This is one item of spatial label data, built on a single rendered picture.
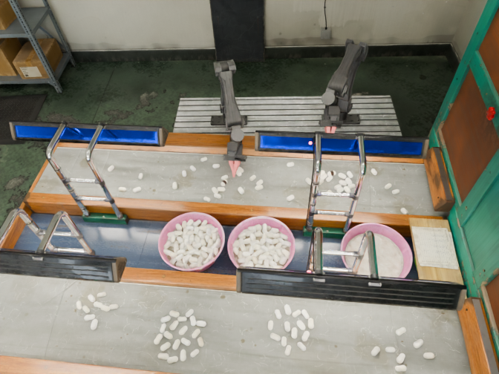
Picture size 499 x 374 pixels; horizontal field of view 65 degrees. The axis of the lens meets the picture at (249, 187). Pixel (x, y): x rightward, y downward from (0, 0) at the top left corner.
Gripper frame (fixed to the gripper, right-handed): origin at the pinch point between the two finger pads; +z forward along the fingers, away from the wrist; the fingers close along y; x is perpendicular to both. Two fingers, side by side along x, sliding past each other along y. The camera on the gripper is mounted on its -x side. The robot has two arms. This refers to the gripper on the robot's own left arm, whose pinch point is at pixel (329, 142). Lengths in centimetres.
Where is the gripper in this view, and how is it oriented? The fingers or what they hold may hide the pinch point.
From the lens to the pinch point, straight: 178.9
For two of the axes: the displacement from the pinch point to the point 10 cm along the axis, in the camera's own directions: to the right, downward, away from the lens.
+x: 1.0, -0.4, 9.9
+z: -0.5, 10.0, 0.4
